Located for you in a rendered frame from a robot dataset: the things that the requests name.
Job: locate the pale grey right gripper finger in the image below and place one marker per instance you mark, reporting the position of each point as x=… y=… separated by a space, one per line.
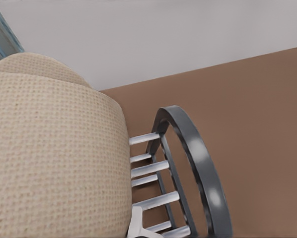
x=136 y=226

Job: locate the dark grey metal shoe rack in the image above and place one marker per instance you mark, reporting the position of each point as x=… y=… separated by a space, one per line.
x=203 y=171

